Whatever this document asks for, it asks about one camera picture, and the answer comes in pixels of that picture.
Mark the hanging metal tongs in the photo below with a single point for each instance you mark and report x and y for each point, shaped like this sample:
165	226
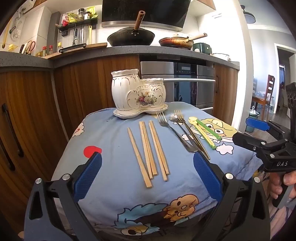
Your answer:
81	34

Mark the white ceramic holder tray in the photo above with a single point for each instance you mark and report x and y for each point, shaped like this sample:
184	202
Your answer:
138	114

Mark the person's right hand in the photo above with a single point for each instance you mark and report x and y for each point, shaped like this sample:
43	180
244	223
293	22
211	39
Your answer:
275	185

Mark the brown frying pan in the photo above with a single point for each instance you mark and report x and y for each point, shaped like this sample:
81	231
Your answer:
175	42

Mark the black range hood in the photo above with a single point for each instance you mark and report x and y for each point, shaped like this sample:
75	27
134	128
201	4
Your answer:
120	11

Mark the hanging metal spatula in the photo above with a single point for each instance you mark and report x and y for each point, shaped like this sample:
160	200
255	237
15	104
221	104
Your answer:
75	38

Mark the person's plaid pants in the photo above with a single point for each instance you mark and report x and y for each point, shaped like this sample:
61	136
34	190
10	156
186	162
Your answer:
278	219

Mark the grey stone countertop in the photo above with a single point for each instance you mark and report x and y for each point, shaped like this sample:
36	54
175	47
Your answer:
27	61

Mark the silver fork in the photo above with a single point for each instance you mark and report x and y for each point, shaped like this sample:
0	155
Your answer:
175	135

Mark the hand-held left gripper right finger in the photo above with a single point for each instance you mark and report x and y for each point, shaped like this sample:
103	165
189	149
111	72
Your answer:
205	176

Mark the blue cartoon printed cloth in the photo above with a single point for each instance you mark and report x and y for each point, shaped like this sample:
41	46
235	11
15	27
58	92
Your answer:
115	139

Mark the yellow plastic spoon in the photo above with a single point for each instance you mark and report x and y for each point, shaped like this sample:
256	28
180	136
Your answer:
192	119

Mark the silver spoon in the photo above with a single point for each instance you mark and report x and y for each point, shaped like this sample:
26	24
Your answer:
173	118

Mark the red capped sauce bottle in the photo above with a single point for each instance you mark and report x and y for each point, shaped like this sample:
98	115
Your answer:
44	51
51	49

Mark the white floral ceramic utensil holder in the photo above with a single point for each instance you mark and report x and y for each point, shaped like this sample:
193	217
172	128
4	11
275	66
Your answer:
129	90

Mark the black wall shelf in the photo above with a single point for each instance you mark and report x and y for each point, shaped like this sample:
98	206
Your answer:
76	25

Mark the green yellow packet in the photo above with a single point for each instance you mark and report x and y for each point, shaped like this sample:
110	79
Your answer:
92	12

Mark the yellow snack packet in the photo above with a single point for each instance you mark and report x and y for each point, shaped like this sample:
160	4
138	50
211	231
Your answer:
72	18

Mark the hanging yellow ladle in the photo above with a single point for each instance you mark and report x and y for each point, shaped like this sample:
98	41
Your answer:
6	34

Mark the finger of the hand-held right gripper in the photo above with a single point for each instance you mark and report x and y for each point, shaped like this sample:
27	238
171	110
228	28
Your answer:
245	139
256	124

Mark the dark lidded jar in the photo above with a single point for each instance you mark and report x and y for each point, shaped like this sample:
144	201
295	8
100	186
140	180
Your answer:
81	14

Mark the yellow capped sauce bottle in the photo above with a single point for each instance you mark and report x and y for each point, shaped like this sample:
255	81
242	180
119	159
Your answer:
60	48

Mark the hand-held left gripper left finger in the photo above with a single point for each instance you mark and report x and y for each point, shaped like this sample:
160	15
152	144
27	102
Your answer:
91	172

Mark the stainless steel built-in oven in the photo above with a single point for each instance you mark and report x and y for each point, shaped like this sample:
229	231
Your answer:
185	76

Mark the white bowl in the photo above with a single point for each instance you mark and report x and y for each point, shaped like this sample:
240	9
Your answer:
220	56

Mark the wide wooden kitchen cabinet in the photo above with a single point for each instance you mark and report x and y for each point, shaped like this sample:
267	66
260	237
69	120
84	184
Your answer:
81	88

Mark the round ceiling lamp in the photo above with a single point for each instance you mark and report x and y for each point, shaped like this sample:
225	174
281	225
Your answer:
248	17

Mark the teal waste bin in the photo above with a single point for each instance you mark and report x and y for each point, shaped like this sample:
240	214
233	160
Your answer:
252	121

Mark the narrow wooden cabinet door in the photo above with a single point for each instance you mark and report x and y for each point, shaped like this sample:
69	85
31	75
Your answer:
227	92

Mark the wooden chopstick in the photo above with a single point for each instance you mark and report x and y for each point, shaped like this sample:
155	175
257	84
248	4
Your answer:
138	157
145	148
150	150
161	151
156	150

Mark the wooden chair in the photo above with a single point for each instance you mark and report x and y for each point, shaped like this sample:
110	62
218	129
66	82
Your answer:
269	88

